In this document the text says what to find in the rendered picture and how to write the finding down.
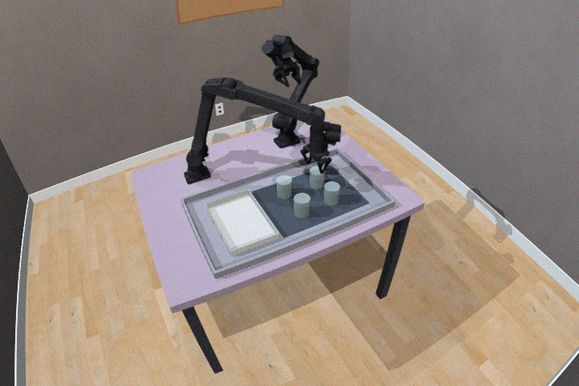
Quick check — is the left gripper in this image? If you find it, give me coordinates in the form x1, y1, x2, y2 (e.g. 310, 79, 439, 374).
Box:
273, 62, 301, 87

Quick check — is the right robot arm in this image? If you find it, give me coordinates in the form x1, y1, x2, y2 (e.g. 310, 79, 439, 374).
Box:
184, 77, 341, 184

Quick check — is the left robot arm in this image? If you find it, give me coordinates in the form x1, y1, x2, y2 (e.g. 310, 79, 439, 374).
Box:
261, 35, 319, 148

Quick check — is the dark grey flat mat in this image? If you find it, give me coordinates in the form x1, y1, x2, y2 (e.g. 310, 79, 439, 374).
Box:
252, 165, 369, 238

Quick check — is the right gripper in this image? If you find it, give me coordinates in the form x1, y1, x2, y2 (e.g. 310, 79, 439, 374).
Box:
300, 140, 332, 174

